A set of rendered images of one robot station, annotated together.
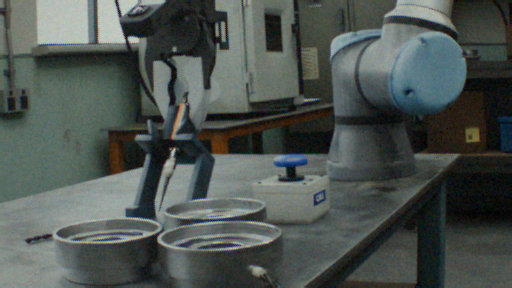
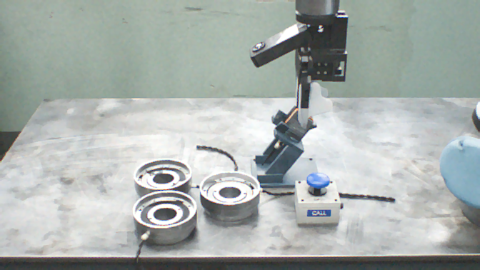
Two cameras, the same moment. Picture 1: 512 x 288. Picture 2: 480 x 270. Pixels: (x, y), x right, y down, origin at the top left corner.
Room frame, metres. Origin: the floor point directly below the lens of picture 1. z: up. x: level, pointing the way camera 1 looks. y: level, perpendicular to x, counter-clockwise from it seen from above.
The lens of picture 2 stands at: (0.32, -0.76, 1.41)
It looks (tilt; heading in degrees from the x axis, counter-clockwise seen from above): 28 degrees down; 63
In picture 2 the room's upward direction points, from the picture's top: straight up
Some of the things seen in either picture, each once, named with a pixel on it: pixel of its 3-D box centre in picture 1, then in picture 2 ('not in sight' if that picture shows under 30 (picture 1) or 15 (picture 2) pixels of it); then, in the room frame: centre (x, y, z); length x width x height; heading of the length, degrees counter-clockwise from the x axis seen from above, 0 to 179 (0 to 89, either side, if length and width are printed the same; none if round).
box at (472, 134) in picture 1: (459, 120); not in sight; (4.04, -1.28, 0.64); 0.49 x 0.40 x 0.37; 69
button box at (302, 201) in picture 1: (294, 196); (319, 201); (0.82, -0.05, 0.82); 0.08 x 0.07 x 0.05; 154
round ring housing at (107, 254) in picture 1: (109, 250); (163, 182); (0.61, 0.14, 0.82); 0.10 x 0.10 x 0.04
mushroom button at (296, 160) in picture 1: (291, 175); (317, 188); (0.82, -0.04, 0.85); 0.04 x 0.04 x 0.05
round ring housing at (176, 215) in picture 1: (215, 226); (230, 196); (0.69, 0.04, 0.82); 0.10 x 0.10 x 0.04
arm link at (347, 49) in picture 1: (369, 72); not in sight; (1.11, -0.20, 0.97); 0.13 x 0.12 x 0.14; 20
